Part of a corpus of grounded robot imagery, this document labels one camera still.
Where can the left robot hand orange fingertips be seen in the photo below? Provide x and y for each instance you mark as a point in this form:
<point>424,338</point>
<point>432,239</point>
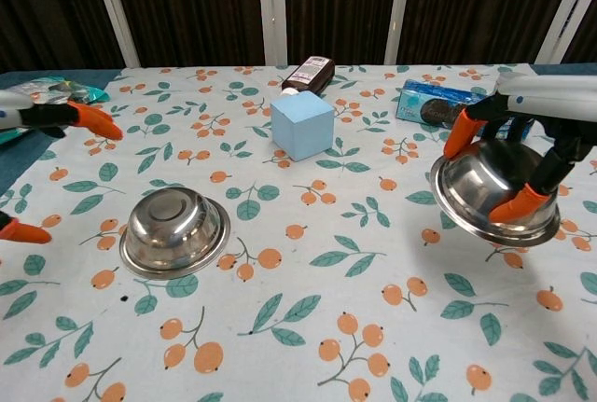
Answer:
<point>88,117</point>

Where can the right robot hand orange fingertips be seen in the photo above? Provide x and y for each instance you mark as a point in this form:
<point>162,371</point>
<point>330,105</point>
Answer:
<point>555,94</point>

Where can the steel bowl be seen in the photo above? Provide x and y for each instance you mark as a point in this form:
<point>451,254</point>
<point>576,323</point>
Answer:
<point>485,183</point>
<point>172,234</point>

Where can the floral tablecloth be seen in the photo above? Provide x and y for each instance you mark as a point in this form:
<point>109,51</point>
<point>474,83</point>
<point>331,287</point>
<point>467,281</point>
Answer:
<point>303,318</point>

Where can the teal and silver snack bag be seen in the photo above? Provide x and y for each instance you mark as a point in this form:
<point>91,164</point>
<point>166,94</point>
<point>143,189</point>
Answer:
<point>70,89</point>

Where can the light blue cube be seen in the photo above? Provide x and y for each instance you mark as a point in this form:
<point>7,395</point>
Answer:
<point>298,127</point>

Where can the blue cookie package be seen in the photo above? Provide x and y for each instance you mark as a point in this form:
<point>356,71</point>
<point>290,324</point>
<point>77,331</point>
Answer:
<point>424,103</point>

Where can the white metal frame post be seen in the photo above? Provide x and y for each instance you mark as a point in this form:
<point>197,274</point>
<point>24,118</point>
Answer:
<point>564,10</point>
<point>114,10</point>
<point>271,10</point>
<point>400,10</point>

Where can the brown medicine bottle white cap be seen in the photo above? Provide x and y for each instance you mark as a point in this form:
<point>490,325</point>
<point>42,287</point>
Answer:
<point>310,74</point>

